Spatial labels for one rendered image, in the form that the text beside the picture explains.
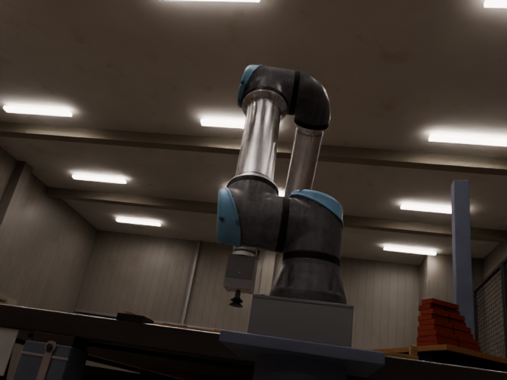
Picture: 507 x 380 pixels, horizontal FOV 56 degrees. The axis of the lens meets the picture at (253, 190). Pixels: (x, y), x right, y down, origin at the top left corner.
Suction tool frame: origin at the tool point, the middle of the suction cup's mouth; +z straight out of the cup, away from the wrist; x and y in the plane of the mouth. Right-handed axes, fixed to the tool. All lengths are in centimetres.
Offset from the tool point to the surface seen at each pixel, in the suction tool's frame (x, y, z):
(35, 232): -843, 663, -263
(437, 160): -546, -173, -361
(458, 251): -172, -107, -85
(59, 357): 21.4, 39.1, 22.4
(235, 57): -338, 120, -376
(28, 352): 21, 48, 23
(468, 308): -171, -112, -48
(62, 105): -473, 437, -375
